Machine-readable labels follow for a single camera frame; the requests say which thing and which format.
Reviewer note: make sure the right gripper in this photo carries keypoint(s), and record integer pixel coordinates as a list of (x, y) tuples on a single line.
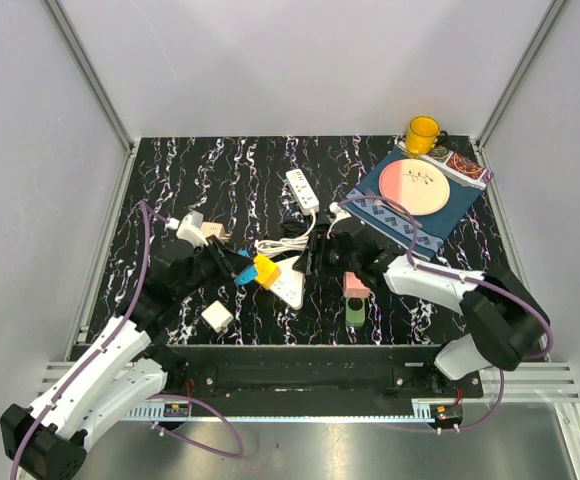
[(301, 263)]

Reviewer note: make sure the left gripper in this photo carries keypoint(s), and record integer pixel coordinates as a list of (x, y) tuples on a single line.
[(227, 261)]

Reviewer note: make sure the white triangular power strip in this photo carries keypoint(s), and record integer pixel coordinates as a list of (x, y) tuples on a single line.
[(289, 286)]

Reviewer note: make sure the beige cube socket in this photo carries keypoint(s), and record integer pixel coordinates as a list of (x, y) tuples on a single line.
[(213, 229)]

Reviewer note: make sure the yellow cube socket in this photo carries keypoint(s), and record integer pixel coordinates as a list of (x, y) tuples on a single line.
[(267, 271)]

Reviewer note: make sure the blue plug adapter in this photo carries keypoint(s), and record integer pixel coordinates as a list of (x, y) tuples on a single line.
[(250, 273)]

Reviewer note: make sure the pink cube socket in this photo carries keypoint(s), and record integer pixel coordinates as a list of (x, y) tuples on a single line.
[(353, 287)]

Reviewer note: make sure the green power strip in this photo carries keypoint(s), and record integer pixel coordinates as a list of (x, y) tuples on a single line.
[(355, 312)]

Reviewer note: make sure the white rectangular power strip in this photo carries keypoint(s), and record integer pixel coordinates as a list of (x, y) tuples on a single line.
[(302, 191)]

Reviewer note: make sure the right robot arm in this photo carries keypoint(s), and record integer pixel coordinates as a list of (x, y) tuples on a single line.
[(505, 322)]

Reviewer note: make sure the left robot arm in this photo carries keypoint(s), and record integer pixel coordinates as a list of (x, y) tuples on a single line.
[(127, 364)]

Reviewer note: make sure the white cube charger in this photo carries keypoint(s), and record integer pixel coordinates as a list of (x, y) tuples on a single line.
[(217, 316)]

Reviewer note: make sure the silver fork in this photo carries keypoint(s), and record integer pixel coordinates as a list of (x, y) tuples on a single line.
[(397, 211)]

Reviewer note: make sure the pink cream plate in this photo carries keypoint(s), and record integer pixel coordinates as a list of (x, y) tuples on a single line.
[(421, 188)]

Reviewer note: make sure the yellow mug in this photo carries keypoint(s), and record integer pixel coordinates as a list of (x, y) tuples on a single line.
[(424, 134)]

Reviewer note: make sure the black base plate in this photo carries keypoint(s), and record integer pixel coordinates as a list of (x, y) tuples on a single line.
[(310, 381)]

